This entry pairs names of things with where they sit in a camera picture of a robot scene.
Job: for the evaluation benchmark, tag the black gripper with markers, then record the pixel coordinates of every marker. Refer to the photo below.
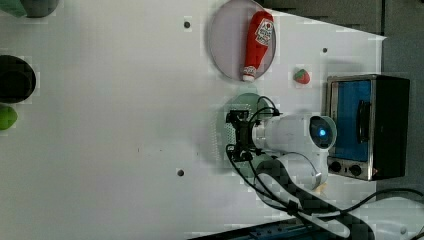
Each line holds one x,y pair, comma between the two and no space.
243,148

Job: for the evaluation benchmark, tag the grey round plate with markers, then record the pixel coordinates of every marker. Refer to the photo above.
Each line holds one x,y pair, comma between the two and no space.
227,38

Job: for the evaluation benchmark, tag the green object at corner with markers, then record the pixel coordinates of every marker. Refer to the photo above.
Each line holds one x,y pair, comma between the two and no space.
13,7

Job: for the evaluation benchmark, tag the red ketchup bottle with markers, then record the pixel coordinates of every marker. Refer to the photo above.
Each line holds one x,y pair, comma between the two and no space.
259,36

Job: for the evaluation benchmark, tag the green toy fruit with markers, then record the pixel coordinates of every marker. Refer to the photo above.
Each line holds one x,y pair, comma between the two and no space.
8,116

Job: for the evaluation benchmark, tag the mint green oval strainer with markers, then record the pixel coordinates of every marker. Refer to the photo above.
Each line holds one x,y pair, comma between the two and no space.
220,134

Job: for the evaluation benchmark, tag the black cylindrical cup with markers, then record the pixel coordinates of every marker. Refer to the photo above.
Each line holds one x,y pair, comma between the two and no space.
17,79

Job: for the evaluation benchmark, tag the black toaster oven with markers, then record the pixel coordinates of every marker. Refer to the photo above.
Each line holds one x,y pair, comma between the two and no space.
371,116

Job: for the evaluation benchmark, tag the grey cup at corner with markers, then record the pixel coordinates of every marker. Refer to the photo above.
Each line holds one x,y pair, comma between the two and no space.
39,8

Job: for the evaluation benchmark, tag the red toy strawberry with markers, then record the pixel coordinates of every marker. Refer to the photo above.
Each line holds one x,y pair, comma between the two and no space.
302,77

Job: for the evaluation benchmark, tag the yellow banana toy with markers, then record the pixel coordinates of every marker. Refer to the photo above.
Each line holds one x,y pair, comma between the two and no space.
321,190

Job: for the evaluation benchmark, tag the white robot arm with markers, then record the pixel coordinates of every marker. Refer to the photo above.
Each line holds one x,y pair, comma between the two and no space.
287,157

